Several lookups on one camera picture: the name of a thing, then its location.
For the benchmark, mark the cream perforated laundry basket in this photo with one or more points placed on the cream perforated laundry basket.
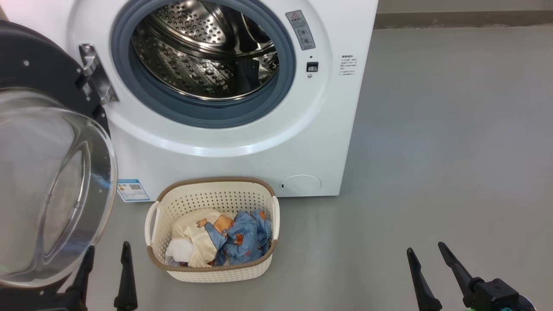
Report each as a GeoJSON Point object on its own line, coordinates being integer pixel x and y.
{"type": "Point", "coordinates": [216, 274]}

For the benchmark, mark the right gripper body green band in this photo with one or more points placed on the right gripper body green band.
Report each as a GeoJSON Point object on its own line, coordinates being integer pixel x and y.
{"type": "Point", "coordinates": [497, 298]}

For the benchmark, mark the blue patterned garment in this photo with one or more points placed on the blue patterned garment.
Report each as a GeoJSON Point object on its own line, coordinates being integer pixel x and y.
{"type": "Point", "coordinates": [248, 237]}

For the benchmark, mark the grey rubber door gasket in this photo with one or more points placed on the grey rubber door gasket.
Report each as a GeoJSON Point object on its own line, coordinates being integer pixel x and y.
{"type": "Point", "coordinates": [194, 114]}

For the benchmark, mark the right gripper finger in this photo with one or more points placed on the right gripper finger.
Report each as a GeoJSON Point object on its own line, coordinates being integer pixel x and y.
{"type": "Point", "coordinates": [422, 289]}
{"type": "Point", "coordinates": [460, 276]}

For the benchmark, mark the round filter cover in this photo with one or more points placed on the round filter cover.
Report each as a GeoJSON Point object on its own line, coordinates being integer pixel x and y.
{"type": "Point", "coordinates": [301, 184]}

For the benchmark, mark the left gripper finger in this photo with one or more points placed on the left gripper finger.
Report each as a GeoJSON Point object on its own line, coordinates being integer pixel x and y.
{"type": "Point", "coordinates": [126, 285]}
{"type": "Point", "coordinates": [82, 285]}

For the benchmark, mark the stainless steel drum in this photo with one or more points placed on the stainless steel drum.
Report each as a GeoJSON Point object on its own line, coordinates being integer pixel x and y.
{"type": "Point", "coordinates": [190, 65]}

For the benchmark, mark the blue energy label sticker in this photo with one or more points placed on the blue energy label sticker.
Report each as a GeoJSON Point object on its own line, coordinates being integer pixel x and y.
{"type": "Point", "coordinates": [133, 190]}

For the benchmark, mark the black glass washing machine door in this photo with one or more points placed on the black glass washing machine door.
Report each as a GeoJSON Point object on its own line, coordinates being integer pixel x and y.
{"type": "Point", "coordinates": [52, 185]}

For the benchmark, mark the white washing machine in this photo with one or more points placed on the white washing machine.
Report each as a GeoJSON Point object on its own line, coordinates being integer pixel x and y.
{"type": "Point", "coordinates": [259, 160]}

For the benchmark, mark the grey warning label sticker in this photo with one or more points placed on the grey warning label sticker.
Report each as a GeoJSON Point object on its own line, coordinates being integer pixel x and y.
{"type": "Point", "coordinates": [300, 30]}

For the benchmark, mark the cream cartoon print garment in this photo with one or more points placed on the cream cartoon print garment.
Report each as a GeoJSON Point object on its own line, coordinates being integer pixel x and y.
{"type": "Point", "coordinates": [194, 229]}

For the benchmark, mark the metal door hinge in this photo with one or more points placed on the metal door hinge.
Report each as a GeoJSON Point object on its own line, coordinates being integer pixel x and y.
{"type": "Point", "coordinates": [97, 77]}

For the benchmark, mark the white garment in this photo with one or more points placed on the white garment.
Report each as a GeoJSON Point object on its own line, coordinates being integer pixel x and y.
{"type": "Point", "coordinates": [179, 251]}

